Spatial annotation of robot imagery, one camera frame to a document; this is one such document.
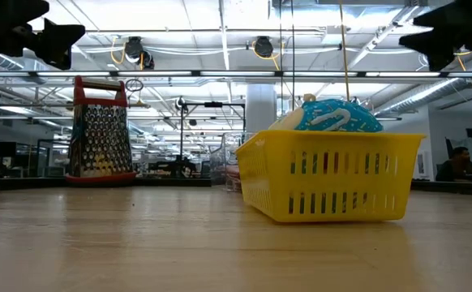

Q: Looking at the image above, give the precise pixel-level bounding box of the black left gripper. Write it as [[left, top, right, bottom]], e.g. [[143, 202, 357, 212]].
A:
[[0, 0, 86, 71]]

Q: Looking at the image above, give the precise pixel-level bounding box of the blue icing toy donut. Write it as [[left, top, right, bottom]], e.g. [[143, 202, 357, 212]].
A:
[[268, 98, 384, 134]]

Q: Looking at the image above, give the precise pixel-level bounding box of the metal overhead bar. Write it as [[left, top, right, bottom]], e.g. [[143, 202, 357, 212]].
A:
[[0, 69, 472, 79]]

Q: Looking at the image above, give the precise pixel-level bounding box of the black monitor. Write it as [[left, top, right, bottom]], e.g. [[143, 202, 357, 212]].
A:
[[0, 140, 18, 158]]

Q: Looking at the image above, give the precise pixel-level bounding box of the person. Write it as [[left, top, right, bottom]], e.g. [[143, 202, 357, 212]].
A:
[[435, 146, 472, 183]]

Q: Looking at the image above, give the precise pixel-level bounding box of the yellow plastic basket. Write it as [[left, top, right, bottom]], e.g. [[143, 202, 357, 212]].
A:
[[234, 129, 427, 224]]

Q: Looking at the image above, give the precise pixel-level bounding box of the white building pillar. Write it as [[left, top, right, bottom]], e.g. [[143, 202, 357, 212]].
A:
[[245, 83, 278, 133]]

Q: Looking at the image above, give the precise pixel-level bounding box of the clear plastic container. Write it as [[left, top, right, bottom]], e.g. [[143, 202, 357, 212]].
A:
[[208, 131, 257, 192]]

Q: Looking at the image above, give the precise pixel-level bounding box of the silver ventilation duct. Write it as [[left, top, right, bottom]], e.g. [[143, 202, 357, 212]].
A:
[[375, 75, 472, 118]]

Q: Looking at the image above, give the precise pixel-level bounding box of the black ceiling cable reel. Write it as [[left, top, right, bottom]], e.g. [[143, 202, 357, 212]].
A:
[[123, 35, 156, 71], [253, 35, 277, 58]]

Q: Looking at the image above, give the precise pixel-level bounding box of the metal box grater red handle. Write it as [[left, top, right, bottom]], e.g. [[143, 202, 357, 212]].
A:
[[65, 75, 139, 187]]

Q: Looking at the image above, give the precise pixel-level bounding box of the hanging black cable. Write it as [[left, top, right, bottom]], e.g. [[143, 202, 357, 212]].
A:
[[279, 0, 297, 131]]

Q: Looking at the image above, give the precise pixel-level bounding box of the black gantry frame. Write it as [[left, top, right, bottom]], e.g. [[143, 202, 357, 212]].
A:
[[178, 100, 247, 171]]

